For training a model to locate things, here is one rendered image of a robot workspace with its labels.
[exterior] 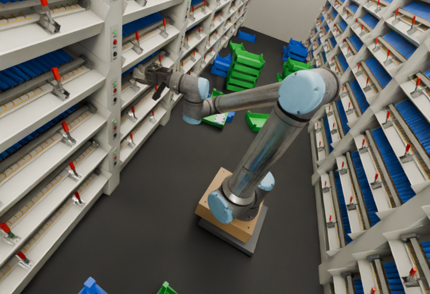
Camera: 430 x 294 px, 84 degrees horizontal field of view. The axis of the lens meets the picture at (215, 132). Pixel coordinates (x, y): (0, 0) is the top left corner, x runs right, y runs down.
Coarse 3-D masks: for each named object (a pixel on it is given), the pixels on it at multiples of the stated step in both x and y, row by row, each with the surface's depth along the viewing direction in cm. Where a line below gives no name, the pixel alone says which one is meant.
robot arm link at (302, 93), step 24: (312, 72) 64; (288, 96) 66; (312, 96) 62; (288, 120) 70; (264, 144) 78; (288, 144) 77; (240, 168) 91; (264, 168) 84; (216, 192) 101; (240, 192) 94; (216, 216) 104
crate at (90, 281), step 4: (88, 280) 60; (92, 280) 61; (84, 284) 60; (88, 284) 60; (92, 284) 60; (96, 284) 62; (84, 288) 61; (88, 288) 60; (92, 288) 61; (96, 288) 63; (100, 288) 62; (80, 292) 60; (84, 292) 62; (88, 292) 62; (92, 292) 63; (96, 292) 65; (100, 292) 62; (104, 292) 62
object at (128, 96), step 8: (160, 48) 148; (168, 48) 147; (168, 56) 149; (176, 56) 149; (168, 64) 145; (128, 88) 113; (144, 88) 121; (128, 96) 111; (136, 96) 117; (128, 104) 113
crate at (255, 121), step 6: (246, 114) 221; (252, 114) 224; (258, 114) 225; (264, 114) 227; (246, 120) 221; (252, 120) 223; (258, 120) 225; (264, 120) 228; (252, 126) 210; (258, 126) 218
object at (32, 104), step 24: (72, 48) 81; (0, 72) 61; (24, 72) 66; (48, 72) 69; (72, 72) 76; (96, 72) 83; (0, 96) 57; (24, 96) 63; (48, 96) 67; (72, 96) 72; (0, 120) 57; (24, 120) 60; (48, 120) 67; (0, 144) 54
